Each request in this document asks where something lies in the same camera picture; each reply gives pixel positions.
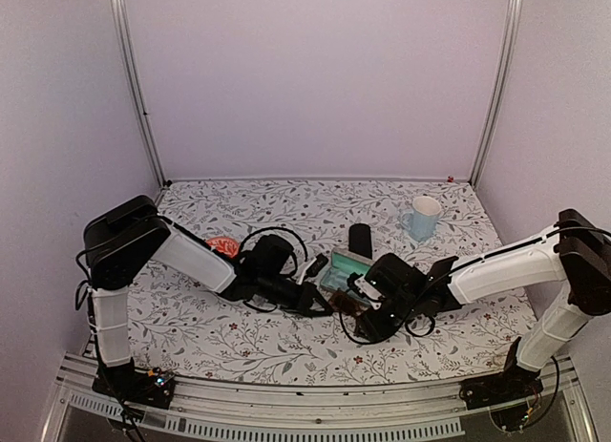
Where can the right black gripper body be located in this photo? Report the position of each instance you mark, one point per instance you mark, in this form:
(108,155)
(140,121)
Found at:
(401,307)

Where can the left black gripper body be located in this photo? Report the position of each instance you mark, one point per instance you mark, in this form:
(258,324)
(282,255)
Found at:
(290,302)

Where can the brown sunglasses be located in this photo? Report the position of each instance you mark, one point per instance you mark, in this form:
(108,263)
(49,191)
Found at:
(349,312)

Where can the grey glasses case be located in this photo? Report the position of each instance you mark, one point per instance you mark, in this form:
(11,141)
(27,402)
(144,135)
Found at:
(342,264)

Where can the black glasses case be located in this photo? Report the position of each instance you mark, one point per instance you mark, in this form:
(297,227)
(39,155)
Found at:
(360,240)

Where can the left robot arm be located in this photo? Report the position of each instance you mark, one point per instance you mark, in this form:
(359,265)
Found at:
(271,263)

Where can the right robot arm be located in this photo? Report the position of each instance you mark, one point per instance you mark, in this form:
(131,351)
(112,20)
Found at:
(572,252)

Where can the red patterned bowl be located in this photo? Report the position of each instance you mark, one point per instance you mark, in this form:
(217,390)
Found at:
(226,245)

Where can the light blue mug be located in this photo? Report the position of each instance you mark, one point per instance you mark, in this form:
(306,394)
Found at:
(421,218)

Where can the floral tablecloth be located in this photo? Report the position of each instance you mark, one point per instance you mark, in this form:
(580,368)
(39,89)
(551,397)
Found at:
(176,324)

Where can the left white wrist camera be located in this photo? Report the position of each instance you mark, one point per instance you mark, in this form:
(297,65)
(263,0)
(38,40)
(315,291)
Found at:
(311,268)

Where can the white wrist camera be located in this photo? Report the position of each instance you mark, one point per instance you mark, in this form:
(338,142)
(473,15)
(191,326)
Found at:
(311,268)
(363,289)

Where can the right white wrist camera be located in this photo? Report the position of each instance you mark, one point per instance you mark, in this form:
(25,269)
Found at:
(363,289)

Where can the front aluminium rail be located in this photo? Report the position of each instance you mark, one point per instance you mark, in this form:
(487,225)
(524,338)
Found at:
(205,410)

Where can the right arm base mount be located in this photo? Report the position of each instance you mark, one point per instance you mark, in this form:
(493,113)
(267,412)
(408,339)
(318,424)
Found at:
(511,384)

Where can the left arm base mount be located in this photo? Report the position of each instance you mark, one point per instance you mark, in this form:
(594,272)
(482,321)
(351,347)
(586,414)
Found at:
(153,388)

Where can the left aluminium frame post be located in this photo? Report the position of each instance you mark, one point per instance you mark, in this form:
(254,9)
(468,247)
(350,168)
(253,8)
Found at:
(125,43)

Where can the aluminium frame post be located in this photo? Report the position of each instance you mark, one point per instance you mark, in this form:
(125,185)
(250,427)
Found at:
(502,73)
(125,43)

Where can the right aluminium frame post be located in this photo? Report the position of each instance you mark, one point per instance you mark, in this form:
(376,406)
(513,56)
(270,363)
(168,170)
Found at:
(502,73)

